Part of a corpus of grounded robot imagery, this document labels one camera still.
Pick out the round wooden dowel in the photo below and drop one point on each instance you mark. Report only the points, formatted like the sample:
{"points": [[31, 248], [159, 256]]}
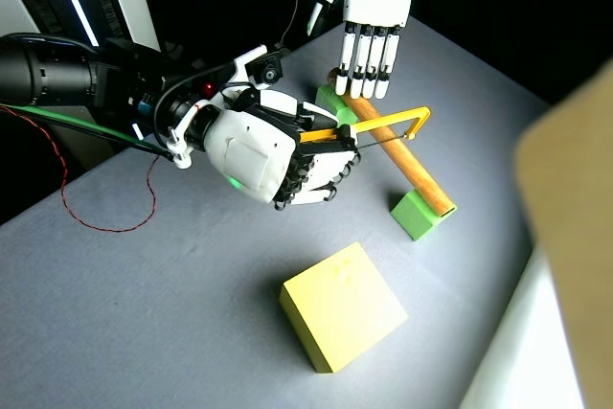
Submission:
{"points": [[421, 179]]}

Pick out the green foam block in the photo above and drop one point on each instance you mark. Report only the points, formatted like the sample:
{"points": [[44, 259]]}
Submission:
{"points": [[325, 100], [412, 217]]}

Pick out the large yellow foam block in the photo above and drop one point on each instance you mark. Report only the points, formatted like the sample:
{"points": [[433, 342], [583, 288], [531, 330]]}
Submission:
{"points": [[345, 308]]}

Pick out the grey table cloth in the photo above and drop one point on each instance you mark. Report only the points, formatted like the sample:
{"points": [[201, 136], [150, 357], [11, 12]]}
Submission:
{"points": [[143, 308]]}

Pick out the tan wooden board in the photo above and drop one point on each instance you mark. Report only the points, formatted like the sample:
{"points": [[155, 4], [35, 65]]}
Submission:
{"points": [[574, 217]]}

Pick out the white smooth panel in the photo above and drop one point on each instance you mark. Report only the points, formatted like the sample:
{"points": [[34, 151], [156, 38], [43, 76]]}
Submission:
{"points": [[522, 347]]}

